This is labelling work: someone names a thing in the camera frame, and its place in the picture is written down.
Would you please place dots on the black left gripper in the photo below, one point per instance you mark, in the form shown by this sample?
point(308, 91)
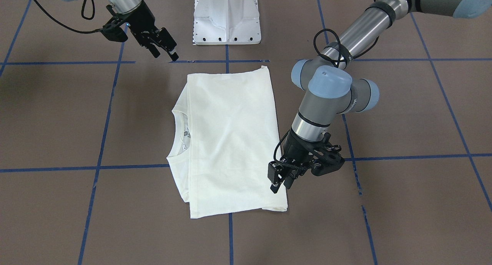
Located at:
point(296, 149)

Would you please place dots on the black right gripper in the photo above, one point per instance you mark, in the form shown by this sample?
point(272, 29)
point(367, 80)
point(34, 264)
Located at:
point(140, 20)

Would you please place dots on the cream long-sleeve cat shirt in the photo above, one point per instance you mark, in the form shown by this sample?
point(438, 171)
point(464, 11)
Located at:
point(226, 130)

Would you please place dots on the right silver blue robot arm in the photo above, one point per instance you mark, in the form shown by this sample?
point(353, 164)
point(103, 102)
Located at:
point(141, 22)

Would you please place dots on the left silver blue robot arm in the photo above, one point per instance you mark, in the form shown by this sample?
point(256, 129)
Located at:
point(330, 90)

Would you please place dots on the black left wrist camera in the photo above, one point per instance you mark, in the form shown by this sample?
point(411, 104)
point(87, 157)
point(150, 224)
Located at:
point(327, 156)

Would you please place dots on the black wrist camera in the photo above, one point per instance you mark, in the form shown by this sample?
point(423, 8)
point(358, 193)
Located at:
point(112, 30)
point(327, 156)

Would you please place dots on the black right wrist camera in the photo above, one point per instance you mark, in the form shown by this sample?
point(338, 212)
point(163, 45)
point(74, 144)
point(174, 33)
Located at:
point(112, 30)

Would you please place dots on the white camera mast base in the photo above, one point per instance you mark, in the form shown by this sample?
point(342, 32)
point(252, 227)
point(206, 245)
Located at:
point(226, 22)

